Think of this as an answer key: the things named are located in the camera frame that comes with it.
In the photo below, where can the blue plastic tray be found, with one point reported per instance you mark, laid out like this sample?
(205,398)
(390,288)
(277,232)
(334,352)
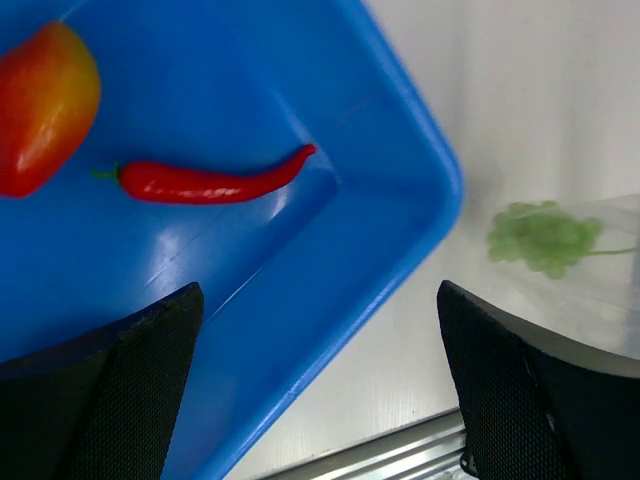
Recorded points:
(288,279)

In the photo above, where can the red chili pepper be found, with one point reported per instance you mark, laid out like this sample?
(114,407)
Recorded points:
(157,182)

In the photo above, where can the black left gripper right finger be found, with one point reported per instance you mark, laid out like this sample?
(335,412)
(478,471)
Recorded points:
(537,404)

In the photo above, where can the green grape bunch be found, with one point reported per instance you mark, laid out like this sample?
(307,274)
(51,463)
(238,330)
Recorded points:
(546,238)

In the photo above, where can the clear zip top bag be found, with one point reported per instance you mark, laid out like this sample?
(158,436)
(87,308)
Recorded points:
(597,302)

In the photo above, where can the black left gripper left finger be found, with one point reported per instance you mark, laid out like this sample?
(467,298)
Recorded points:
(102,405)

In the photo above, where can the aluminium mounting rail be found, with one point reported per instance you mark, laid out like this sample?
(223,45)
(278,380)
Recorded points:
(429,449)

